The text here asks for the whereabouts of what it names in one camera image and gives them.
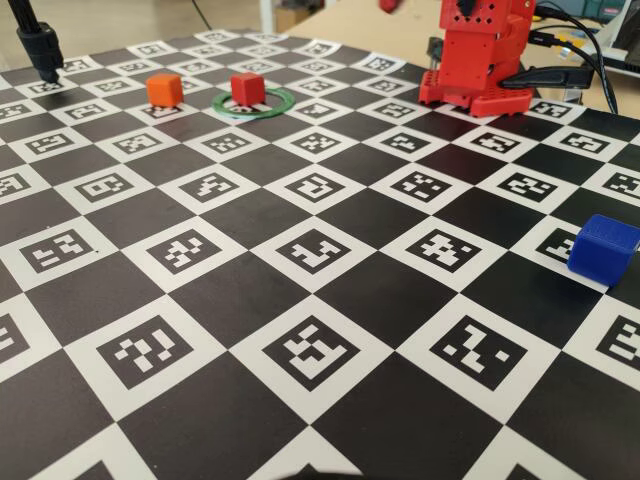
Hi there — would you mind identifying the thick black cable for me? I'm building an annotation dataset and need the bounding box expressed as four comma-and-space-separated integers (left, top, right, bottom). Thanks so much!
534, 0, 621, 115

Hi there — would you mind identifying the black white marker mat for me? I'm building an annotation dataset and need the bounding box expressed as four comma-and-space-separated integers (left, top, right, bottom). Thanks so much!
0, 28, 640, 480

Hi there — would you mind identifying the black tripod leg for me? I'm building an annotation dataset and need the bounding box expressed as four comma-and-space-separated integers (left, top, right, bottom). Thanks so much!
8, 0, 65, 84

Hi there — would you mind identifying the green box with red label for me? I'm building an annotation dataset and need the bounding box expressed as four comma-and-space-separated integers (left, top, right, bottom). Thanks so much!
582, 0, 626, 22

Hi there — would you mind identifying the thin black background cable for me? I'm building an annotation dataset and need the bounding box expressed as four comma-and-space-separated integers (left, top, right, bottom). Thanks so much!
189, 0, 214, 30

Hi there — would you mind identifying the black blurred camera mount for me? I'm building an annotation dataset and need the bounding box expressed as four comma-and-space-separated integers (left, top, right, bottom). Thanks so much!
279, 463, 364, 480

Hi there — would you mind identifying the blue cube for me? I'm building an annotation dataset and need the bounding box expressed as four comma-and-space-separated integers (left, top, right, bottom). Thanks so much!
567, 213, 640, 288

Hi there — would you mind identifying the black table clamp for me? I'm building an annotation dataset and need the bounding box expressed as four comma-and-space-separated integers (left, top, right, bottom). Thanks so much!
427, 37, 446, 74

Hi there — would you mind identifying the red cube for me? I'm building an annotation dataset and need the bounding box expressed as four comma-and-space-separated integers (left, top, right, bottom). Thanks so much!
229, 72, 266, 108

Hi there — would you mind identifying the white laptop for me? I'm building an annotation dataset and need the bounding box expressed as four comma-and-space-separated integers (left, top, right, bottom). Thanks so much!
597, 0, 640, 71

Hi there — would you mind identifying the black power plug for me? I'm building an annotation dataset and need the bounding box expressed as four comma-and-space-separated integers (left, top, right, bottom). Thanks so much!
499, 66, 596, 91

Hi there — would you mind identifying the orange cube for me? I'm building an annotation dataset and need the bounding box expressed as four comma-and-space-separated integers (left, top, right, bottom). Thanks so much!
146, 73, 183, 108

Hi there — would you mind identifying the green ring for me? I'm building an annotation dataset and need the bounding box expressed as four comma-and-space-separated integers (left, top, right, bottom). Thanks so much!
211, 87, 296, 120

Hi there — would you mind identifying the cardboard box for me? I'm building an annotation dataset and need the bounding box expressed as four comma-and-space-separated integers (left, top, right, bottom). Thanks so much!
276, 7, 321, 29

